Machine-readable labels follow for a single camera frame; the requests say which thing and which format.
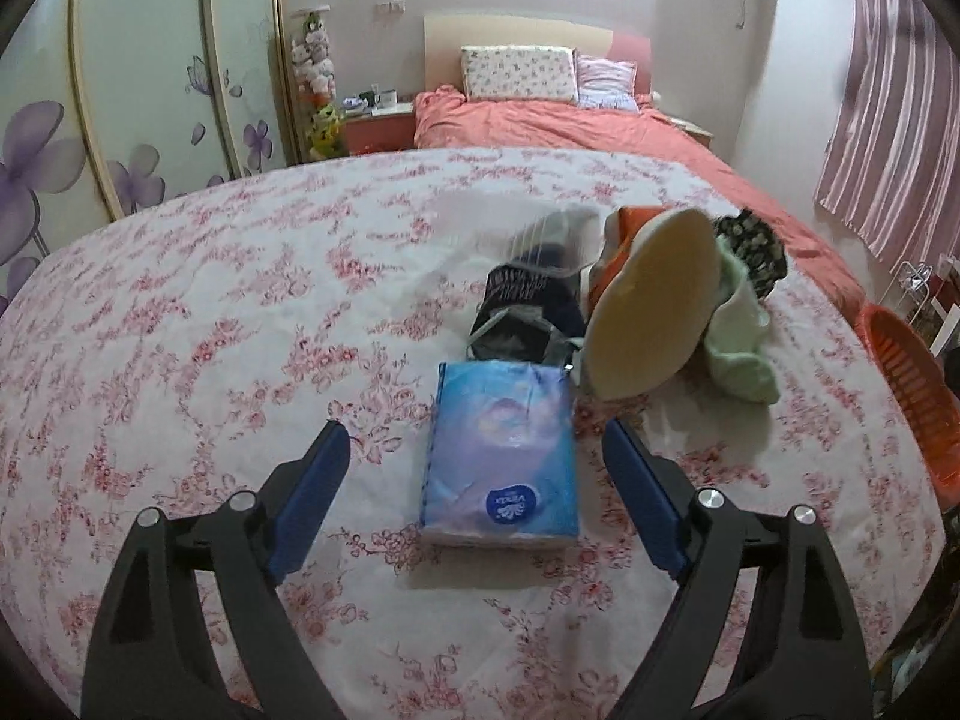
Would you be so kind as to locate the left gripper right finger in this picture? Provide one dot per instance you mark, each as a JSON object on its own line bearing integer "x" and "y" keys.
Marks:
{"x": 763, "y": 623}

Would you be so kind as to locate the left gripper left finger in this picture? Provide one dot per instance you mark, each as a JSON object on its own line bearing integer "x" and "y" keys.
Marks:
{"x": 150, "y": 655}

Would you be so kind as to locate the red plastic laundry basket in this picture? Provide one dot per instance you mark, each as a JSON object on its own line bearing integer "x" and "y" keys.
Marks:
{"x": 921, "y": 392}

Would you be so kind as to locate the light green sock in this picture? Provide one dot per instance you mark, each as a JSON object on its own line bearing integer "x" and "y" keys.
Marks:
{"x": 733, "y": 341}

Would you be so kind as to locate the blue tissue pack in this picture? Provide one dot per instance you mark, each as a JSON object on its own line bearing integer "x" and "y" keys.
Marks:
{"x": 501, "y": 459}

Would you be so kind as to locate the black floral cloth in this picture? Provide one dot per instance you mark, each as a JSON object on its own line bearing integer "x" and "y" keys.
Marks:
{"x": 756, "y": 244}

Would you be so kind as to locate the dark plastic wrapper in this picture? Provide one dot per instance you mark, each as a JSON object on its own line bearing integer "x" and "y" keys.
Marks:
{"x": 531, "y": 308}

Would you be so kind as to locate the pink striped curtain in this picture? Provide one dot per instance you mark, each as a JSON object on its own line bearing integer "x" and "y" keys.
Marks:
{"x": 891, "y": 172}

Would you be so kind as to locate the right bedside nightstand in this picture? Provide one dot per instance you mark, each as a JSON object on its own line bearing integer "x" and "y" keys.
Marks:
{"x": 699, "y": 134}

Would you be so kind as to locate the left red nightstand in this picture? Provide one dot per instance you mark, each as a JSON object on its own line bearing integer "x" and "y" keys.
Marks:
{"x": 381, "y": 130}

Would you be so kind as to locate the sliding wardrobe with flowers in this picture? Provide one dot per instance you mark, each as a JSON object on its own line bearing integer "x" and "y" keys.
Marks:
{"x": 111, "y": 107}

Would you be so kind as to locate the striped pink pillow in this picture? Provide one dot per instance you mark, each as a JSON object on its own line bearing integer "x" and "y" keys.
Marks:
{"x": 606, "y": 84}

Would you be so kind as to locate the white mug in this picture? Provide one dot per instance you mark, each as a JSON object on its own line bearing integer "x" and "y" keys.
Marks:
{"x": 387, "y": 98}

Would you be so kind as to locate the pink bed duvet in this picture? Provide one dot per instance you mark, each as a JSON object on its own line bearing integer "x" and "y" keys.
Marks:
{"x": 445, "y": 118}

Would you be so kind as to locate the hanging plush toys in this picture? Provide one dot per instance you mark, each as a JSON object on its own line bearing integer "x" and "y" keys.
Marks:
{"x": 319, "y": 123}

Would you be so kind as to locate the floral white pillow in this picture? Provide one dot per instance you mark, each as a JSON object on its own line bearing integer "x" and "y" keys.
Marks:
{"x": 519, "y": 73}

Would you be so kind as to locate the cream pink headboard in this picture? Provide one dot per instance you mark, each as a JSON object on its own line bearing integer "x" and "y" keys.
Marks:
{"x": 445, "y": 33}

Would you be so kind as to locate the white wire rack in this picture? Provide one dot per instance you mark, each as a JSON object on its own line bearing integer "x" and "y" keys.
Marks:
{"x": 926, "y": 288}

